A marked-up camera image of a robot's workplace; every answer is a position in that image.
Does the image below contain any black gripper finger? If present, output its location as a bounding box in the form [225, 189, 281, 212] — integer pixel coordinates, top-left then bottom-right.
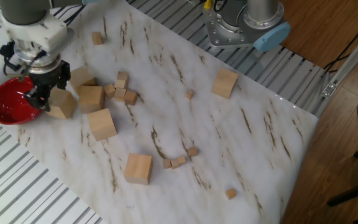
[57, 62, 72, 90]
[22, 85, 52, 113]

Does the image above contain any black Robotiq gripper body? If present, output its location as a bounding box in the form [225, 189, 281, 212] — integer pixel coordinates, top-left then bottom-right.
[29, 60, 71, 94]

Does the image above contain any red bowl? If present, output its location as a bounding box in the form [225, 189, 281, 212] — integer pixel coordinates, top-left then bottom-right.
[0, 77, 44, 126]

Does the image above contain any marble pattern board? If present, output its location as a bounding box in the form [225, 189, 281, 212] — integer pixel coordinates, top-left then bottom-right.
[0, 0, 319, 224]

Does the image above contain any black stand leg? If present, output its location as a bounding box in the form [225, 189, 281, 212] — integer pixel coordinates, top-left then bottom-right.
[326, 136, 358, 224]

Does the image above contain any white printed wrist mount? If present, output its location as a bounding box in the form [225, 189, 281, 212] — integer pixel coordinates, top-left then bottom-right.
[0, 14, 75, 54]

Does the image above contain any black round cable holder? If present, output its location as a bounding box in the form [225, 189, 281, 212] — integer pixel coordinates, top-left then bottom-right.
[0, 40, 16, 60]

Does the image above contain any thin black cable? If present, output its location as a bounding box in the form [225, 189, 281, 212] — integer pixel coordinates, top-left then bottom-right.
[63, 4, 86, 26]

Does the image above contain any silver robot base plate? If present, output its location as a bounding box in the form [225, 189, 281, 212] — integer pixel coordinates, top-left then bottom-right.
[202, 0, 260, 50]

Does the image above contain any black base cable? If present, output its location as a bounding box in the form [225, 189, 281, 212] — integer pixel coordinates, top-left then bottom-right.
[213, 0, 229, 13]

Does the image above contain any aluminium frame profile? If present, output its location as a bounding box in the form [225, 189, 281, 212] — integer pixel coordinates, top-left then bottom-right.
[314, 18, 358, 118]

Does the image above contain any black floor cable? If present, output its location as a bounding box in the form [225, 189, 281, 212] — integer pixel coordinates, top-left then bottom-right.
[323, 11, 358, 74]

